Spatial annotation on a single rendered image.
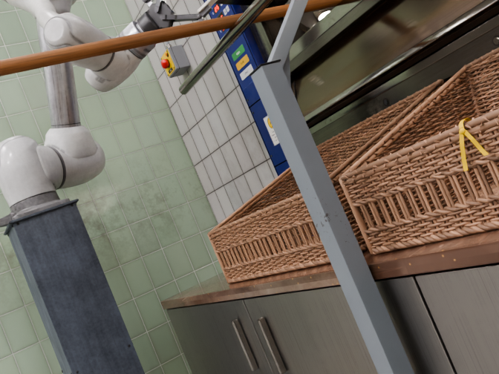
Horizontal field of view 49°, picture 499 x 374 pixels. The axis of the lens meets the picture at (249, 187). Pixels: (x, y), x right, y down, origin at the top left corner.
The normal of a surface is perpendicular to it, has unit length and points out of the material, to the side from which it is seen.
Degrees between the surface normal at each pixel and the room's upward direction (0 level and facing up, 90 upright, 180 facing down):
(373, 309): 90
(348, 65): 70
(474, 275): 90
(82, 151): 109
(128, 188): 90
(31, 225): 90
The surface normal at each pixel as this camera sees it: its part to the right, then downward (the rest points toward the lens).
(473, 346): -0.80, 0.31
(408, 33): -0.89, -0.02
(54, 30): -0.29, -0.02
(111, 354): 0.46, -0.24
